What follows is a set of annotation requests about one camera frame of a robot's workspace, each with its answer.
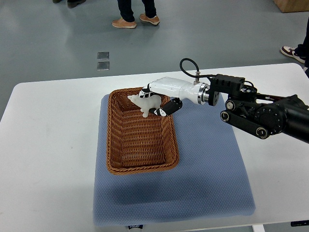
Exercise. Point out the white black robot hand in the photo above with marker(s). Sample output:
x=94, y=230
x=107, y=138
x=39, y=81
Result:
x=177, y=90

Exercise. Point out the white bear figurine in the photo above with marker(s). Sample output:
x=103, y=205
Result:
x=145, y=104

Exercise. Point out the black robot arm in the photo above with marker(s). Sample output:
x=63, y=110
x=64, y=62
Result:
x=260, y=115

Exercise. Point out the brown wicker basket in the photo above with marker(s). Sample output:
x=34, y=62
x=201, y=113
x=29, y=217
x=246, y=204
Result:
x=137, y=144

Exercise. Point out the blue textured mat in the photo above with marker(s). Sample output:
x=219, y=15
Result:
x=209, y=181

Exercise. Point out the lower metal floor plate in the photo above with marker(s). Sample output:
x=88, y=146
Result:
x=103, y=65

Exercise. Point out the metal floor plate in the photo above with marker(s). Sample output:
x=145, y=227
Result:
x=103, y=56
x=103, y=65

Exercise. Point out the upper metal floor plate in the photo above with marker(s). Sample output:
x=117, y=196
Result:
x=103, y=56

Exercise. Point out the person in white sneaker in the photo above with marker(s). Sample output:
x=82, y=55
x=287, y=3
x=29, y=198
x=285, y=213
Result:
x=301, y=52

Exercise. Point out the wooden box corner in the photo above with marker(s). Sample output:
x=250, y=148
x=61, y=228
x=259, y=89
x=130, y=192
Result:
x=292, y=6

